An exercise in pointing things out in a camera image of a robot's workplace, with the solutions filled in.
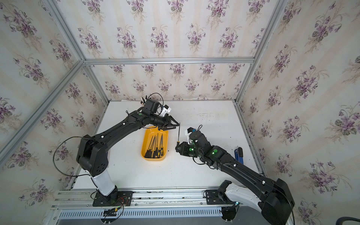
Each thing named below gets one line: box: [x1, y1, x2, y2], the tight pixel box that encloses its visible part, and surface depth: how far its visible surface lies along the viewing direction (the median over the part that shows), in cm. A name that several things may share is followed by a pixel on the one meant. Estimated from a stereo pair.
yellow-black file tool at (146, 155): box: [144, 135, 154, 158], surface depth 90 cm
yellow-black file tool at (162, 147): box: [160, 133, 164, 157], surface depth 93 cm
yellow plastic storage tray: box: [141, 126, 169, 162], surface depth 95 cm
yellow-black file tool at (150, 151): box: [148, 135, 156, 158], surface depth 92 cm
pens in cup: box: [140, 95, 148, 106], surface depth 109 cm
